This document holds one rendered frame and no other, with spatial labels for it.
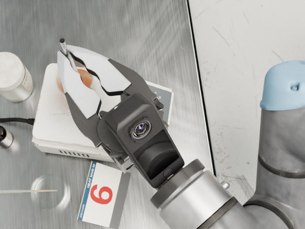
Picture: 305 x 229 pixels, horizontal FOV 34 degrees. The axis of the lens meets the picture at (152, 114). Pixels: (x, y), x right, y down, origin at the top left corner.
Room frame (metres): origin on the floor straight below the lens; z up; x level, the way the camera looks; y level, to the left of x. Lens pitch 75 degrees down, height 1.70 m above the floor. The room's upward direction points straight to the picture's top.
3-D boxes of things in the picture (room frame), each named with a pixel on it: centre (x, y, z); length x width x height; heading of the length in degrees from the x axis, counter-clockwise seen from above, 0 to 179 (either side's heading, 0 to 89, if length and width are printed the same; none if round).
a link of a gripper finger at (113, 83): (0.21, 0.06, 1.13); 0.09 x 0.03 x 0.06; 40
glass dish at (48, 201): (0.09, 0.16, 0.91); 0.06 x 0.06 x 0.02
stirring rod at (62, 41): (0.22, 0.10, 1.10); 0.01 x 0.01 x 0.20
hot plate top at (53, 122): (0.21, 0.11, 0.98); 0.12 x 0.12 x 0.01; 82
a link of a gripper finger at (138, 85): (0.18, 0.03, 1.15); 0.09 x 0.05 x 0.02; 40
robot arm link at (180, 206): (0.06, -0.05, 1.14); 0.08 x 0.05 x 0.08; 131
